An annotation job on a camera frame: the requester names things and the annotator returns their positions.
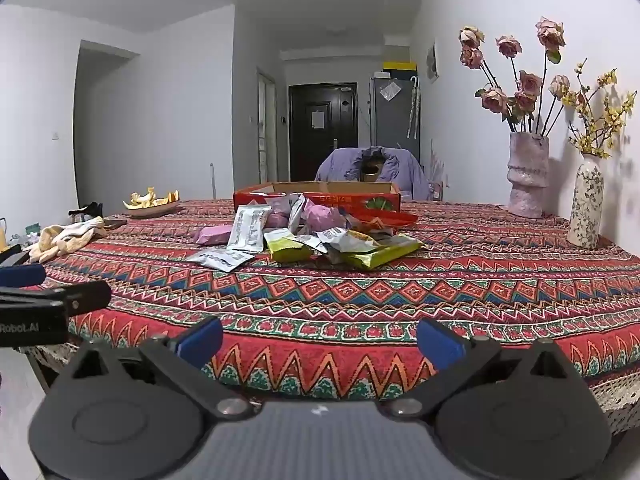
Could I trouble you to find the dried pink roses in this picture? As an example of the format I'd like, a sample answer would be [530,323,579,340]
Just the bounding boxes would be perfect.
[459,16,571,138]

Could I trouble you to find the white lace table cover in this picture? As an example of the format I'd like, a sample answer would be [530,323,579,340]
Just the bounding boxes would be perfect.
[22,342,640,436]

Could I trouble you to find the pile of snack packets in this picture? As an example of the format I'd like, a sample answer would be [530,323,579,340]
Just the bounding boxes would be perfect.
[187,194,426,273]

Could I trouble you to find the white floral vase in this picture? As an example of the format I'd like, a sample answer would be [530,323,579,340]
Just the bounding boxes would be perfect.
[567,155,605,250]

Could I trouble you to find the hanging umbrella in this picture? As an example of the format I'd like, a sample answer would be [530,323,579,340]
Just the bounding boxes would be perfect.
[406,76,420,138]

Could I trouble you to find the pink ceramic vase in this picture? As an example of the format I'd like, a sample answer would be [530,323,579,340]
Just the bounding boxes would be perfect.
[507,131,550,219]

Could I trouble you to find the wooden chair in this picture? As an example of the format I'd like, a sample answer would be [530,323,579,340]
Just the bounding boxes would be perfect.
[360,157,386,183]

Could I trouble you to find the yellow flower branches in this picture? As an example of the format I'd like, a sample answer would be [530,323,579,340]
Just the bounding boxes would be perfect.
[562,57,638,160]

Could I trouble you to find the cream cloth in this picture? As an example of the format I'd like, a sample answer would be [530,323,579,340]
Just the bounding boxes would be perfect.
[25,217,107,263]

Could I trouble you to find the orange peels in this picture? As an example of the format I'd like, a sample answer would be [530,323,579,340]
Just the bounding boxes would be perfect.
[124,187,180,209]

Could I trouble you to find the brown plate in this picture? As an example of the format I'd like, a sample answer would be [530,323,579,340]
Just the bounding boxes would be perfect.
[124,200,180,218]

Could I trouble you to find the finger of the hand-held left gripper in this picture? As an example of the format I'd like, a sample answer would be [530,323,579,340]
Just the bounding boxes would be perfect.
[0,281,112,317]
[0,245,47,288]

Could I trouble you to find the patterned red tablecloth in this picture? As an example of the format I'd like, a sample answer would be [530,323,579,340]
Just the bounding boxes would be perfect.
[20,199,640,436]

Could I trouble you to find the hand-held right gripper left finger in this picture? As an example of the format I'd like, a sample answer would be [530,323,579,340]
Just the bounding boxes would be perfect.
[59,316,255,419]

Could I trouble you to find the purple puffer jacket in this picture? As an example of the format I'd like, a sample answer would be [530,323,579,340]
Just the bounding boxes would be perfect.
[314,146,433,202]

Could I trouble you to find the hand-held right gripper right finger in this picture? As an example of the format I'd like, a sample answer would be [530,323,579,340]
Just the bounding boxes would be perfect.
[387,317,582,419]

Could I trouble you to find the glass panel door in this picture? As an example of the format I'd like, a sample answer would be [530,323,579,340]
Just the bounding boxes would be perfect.
[257,71,278,183]

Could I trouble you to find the dark entrance door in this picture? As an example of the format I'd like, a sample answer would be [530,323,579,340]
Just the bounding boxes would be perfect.
[288,82,359,183]

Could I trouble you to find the grey refrigerator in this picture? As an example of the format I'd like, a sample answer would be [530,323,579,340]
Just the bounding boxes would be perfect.
[369,76,422,161]

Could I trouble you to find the black bag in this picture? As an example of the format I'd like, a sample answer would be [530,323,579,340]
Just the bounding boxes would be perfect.
[68,202,104,221]

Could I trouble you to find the red cardboard box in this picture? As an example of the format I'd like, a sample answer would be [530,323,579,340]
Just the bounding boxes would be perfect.
[233,181,420,227]

